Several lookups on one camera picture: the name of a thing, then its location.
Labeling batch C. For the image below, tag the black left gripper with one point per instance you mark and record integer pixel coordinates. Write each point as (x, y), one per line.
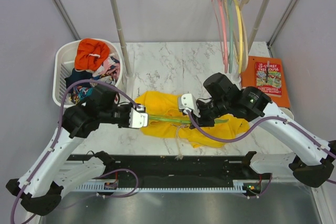
(128, 106)

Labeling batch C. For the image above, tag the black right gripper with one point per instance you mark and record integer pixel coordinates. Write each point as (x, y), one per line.
(202, 121)

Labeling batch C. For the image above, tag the green hanger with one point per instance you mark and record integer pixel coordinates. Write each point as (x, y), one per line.
(186, 120)

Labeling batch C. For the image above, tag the yellow shorts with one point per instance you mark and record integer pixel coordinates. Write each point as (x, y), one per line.
(158, 103)

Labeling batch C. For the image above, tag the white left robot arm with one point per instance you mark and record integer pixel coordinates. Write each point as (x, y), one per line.
(43, 186)

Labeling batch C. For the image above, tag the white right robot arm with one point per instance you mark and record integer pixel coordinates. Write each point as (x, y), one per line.
(311, 158)

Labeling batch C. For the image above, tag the beige wooden hanger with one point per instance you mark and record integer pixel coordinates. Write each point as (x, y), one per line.
(243, 26)

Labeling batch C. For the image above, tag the teal hanger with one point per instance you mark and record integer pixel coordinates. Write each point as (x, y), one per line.
(229, 13)

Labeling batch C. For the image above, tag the pink hanger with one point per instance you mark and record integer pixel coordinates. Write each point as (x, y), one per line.
(221, 23)

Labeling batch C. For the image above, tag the yellow hanger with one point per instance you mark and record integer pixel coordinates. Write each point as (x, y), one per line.
(242, 48)

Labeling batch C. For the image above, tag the colourful comic print garment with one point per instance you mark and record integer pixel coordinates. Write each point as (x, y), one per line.
(80, 92)

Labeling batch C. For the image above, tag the pink patterned garment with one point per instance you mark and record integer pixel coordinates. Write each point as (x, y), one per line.
(108, 72)

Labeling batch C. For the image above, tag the navy blue garment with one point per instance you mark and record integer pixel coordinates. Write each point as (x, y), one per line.
(77, 76)

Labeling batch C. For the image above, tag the white plastic laundry basket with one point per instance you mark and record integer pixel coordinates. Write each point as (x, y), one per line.
(65, 61)

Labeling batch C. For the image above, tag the orange garment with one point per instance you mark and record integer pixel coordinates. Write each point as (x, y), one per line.
(91, 54)

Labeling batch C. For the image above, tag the red storey treehouse book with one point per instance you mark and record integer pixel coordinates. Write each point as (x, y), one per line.
(268, 78)

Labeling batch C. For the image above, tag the pale yellow mug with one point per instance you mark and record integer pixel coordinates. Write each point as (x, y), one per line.
(287, 112)

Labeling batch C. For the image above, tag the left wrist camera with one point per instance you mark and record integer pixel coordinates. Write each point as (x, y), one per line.
(138, 117)

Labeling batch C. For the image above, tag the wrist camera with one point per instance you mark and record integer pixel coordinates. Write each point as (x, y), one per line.
(138, 117)
(187, 102)

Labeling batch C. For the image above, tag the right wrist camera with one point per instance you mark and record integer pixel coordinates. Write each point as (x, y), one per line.
(187, 102)

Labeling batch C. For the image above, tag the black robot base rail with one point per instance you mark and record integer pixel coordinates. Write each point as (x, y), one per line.
(191, 171)

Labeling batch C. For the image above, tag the white slotted cable duct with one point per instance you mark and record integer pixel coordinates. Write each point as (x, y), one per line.
(98, 186)

